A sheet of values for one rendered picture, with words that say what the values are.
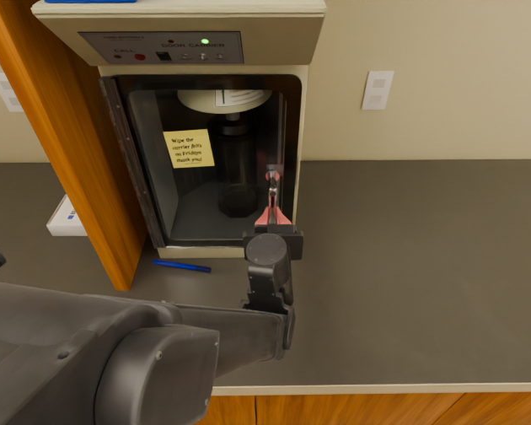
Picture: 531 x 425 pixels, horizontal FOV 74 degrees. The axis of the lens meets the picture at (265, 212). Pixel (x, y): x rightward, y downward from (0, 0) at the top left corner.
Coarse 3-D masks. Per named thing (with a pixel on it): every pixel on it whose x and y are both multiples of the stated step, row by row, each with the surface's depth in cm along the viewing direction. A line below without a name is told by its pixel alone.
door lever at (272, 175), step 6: (270, 174) 66; (276, 174) 66; (270, 180) 65; (270, 186) 63; (276, 186) 64; (270, 192) 63; (276, 192) 63; (270, 198) 64; (276, 198) 65; (270, 204) 65; (276, 204) 66; (270, 210) 66; (270, 216) 67; (270, 222) 68
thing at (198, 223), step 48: (144, 96) 56; (192, 96) 56; (240, 96) 56; (288, 96) 56; (144, 144) 62; (240, 144) 62; (288, 144) 62; (192, 192) 70; (240, 192) 70; (288, 192) 70; (192, 240) 79; (240, 240) 80
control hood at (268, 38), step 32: (160, 0) 39; (192, 0) 39; (224, 0) 39; (256, 0) 39; (288, 0) 39; (320, 0) 39; (64, 32) 42; (256, 32) 42; (288, 32) 42; (96, 64) 50; (128, 64) 50; (160, 64) 51; (192, 64) 51; (224, 64) 51; (256, 64) 51; (288, 64) 51
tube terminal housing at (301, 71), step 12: (108, 72) 54; (120, 72) 54; (132, 72) 54; (144, 72) 54; (156, 72) 54; (168, 72) 54; (180, 72) 54; (192, 72) 54; (204, 72) 54; (216, 72) 54; (228, 72) 54; (240, 72) 54; (252, 72) 54; (264, 72) 55; (276, 72) 55; (288, 72) 55; (300, 72) 55; (300, 120) 60; (300, 132) 62; (300, 144) 64; (300, 156) 65; (168, 252) 84; (180, 252) 84; (192, 252) 84; (204, 252) 84; (216, 252) 84; (228, 252) 84; (240, 252) 84
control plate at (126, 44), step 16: (80, 32) 42; (96, 32) 42; (112, 32) 42; (128, 32) 42; (144, 32) 42; (160, 32) 42; (176, 32) 42; (192, 32) 42; (208, 32) 42; (224, 32) 42; (96, 48) 46; (112, 48) 46; (128, 48) 46; (144, 48) 46; (160, 48) 46; (176, 48) 46; (192, 48) 46; (208, 48) 46; (224, 48) 46; (240, 48) 46
